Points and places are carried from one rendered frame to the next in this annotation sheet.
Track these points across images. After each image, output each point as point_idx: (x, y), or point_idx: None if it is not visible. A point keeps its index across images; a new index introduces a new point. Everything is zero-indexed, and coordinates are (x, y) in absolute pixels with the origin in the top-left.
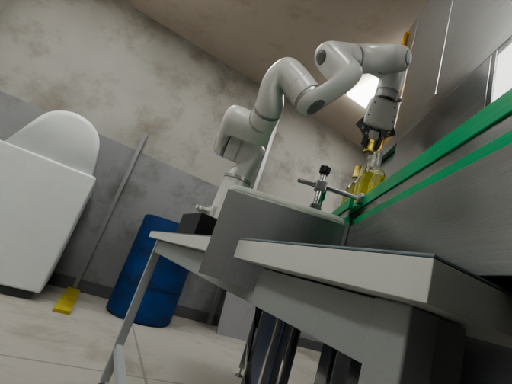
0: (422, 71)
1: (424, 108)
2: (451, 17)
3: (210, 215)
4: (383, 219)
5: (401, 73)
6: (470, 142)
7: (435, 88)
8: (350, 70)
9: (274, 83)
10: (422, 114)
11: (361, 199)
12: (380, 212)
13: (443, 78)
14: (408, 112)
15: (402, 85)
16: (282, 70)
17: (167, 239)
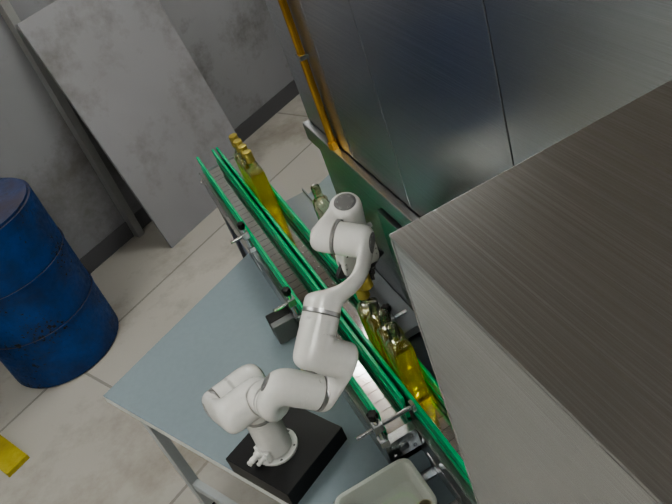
0: (356, 100)
1: (402, 217)
2: (374, 80)
3: (271, 460)
4: (462, 493)
5: (361, 219)
6: None
7: (402, 185)
8: (352, 373)
9: (278, 412)
10: (404, 224)
11: (414, 409)
12: (456, 483)
13: (411, 191)
14: (363, 146)
15: (314, 50)
16: (280, 406)
17: (213, 463)
